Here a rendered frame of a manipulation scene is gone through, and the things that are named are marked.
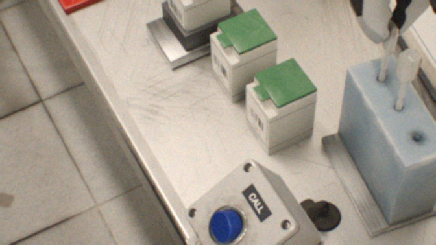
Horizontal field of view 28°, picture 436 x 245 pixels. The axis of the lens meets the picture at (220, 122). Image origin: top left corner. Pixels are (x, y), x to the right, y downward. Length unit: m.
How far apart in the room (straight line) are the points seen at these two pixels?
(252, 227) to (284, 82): 0.14
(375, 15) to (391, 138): 0.10
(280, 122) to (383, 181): 0.10
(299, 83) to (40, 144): 1.20
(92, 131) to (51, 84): 0.16
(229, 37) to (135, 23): 0.14
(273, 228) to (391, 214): 0.11
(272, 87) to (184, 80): 0.12
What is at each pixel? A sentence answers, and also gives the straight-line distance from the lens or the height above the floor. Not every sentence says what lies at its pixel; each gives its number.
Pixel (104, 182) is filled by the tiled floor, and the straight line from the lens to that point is 1.80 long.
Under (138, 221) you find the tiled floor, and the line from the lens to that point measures 1.74.
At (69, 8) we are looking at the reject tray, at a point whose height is 0.88.
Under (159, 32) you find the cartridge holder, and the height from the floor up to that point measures 0.89.
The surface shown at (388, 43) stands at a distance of 0.65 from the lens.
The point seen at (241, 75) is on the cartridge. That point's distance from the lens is 0.77.
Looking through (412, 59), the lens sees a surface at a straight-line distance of 0.63.
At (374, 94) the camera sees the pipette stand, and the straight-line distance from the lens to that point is 0.68.
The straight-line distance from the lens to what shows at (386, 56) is 0.67.
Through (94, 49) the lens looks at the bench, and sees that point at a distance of 0.85.
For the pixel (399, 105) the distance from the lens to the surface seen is 0.67.
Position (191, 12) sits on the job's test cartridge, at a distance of 0.79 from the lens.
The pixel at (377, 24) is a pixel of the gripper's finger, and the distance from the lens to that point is 0.63.
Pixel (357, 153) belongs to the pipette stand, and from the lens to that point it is 0.74.
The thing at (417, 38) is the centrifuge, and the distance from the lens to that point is 0.81.
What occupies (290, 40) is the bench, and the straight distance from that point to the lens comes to 0.84.
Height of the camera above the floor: 1.51
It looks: 55 degrees down
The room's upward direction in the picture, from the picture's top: 2 degrees counter-clockwise
